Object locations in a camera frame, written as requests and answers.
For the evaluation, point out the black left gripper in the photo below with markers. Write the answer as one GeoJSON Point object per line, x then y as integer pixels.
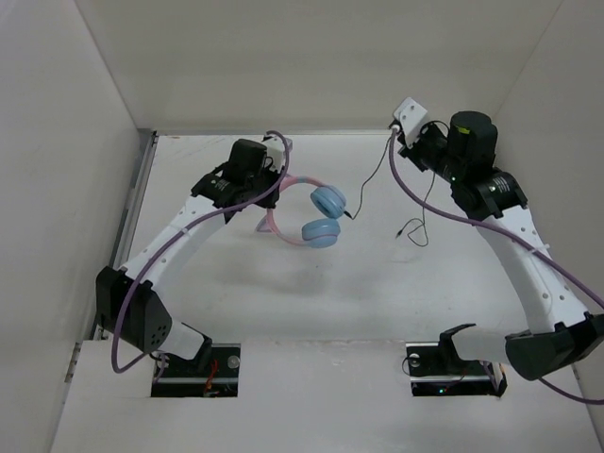
{"type": "Point", "coordinates": [269, 201]}

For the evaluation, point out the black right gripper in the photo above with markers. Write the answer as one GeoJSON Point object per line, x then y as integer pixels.
{"type": "Point", "coordinates": [412, 154]}

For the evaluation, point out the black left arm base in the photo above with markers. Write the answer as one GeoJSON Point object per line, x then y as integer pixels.
{"type": "Point", "coordinates": [218, 378]}

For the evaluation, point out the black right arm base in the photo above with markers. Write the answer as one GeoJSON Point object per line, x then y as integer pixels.
{"type": "Point", "coordinates": [430, 375]}

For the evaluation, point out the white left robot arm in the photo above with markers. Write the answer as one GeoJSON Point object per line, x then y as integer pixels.
{"type": "Point", "coordinates": [131, 300]}

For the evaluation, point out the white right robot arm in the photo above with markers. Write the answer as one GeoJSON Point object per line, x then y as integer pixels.
{"type": "Point", "coordinates": [561, 330]}

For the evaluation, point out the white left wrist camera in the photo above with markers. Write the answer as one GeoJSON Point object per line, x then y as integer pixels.
{"type": "Point", "coordinates": [274, 155]}

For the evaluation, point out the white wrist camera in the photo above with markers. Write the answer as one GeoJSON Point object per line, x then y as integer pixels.
{"type": "Point", "coordinates": [274, 155]}
{"type": "Point", "coordinates": [409, 116]}

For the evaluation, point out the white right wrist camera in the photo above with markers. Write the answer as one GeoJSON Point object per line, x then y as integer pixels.
{"type": "Point", "coordinates": [409, 116]}

